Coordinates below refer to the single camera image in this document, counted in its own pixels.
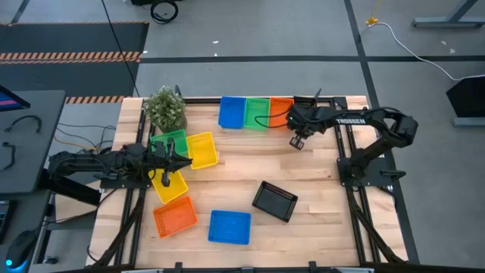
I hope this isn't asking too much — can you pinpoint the black aluminium table frame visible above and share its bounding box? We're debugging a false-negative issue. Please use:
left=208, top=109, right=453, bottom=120
left=90, top=96, right=420, bottom=273

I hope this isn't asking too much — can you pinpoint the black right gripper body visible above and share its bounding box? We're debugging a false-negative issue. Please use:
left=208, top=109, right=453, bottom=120
left=286, top=104, right=323, bottom=151

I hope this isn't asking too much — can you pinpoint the black desk leg beam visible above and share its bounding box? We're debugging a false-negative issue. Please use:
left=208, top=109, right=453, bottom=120
left=37, top=168, right=102, bottom=207

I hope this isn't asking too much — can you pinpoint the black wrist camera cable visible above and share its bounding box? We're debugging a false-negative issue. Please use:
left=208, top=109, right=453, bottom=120
left=254, top=109, right=291, bottom=130

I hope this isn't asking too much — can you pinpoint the coiled black cable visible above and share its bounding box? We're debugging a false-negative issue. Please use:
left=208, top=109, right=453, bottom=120
left=149, top=0, right=180, bottom=25

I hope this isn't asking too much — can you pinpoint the yellow plastic basket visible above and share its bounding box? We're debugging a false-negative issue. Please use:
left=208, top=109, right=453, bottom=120
left=186, top=131, right=220, bottom=171
left=149, top=168, right=189, bottom=205

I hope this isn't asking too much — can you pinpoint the black angular floor stand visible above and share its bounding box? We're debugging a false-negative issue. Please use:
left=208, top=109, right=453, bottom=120
left=446, top=75, right=485, bottom=128

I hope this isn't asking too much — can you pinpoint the potted plant in striped pot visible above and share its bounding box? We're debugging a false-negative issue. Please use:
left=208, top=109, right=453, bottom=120
left=142, top=85, right=189, bottom=134

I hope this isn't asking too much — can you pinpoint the blue plastic basket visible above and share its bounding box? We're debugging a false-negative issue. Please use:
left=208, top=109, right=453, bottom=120
left=207, top=209, right=252, bottom=246
left=217, top=96, right=247, bottom=130

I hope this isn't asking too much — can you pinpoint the black plastic basket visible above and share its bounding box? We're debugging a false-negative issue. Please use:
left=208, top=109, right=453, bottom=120
left=293, top=96, right=318, bottom=108
left=252, top=180, right=299, bottom=223

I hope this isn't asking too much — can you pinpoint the computer monitor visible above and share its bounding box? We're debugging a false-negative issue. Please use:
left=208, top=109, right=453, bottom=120
left=0, top=85, right=31, bottom=113

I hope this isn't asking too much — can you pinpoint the curved black cable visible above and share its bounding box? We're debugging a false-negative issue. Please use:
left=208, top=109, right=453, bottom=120
left=4, top=115, right=42, bottom=133
left=2, top=142, right=17, bottom=171

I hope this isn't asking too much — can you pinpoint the long black floor cable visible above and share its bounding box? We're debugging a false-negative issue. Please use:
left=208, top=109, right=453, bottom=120
left=100, top=0, right=141, bottom=98

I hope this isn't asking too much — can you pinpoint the yellow cable plug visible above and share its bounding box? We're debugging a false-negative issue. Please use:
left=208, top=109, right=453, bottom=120
left=365, top=0, right=380, bottom=27

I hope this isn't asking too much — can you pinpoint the grey desk leg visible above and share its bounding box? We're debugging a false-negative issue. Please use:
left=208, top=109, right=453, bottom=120
left=411, top=0, right=485, bottom=29

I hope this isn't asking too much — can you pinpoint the black keyboard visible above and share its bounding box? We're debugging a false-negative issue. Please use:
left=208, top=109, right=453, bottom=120
left=0, top=199, right=18, bottom=244

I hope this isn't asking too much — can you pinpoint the black computer mouse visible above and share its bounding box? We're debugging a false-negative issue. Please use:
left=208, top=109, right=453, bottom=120
left=5, top=229, right=39, bottom=271

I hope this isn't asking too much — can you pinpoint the orange plastic basket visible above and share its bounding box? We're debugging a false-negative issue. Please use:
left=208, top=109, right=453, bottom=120
left=268, top=97, right=295, bottom=129
left=152, top=196, right=199, bottom=239

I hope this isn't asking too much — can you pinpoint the green plastic basket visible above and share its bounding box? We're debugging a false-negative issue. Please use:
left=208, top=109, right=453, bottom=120
left=242, top=97, right=271, bottom=132
left=150, top=129, right=189, bottom=158

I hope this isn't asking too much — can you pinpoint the black desk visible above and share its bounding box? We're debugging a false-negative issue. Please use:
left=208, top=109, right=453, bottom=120
left=0, top=89, right=67, bottom=195

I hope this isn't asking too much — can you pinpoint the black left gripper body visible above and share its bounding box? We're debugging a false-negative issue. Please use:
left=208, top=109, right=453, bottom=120
left=151, top=136, right=175, bottom=187

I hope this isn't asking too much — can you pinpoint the white floor cable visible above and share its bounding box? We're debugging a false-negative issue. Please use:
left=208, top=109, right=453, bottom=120
left=373, top=20, right=485, bottom=82

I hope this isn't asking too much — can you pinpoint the black hazard-striped floor mat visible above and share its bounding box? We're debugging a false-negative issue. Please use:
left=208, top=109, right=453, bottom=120
left=0, top=21, right=150, bottom=104

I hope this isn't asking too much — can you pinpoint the thin black cable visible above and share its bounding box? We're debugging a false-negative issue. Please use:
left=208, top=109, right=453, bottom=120
left=56, top=121, right=117, bottom=151

